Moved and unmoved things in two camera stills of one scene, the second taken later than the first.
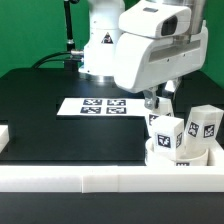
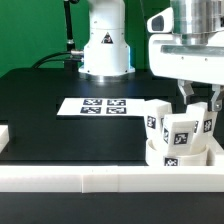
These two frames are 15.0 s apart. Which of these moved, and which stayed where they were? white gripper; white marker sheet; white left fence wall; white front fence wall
Moved: white gripper
Stayed: white front fence wall; white marker sheet; white left fence wall
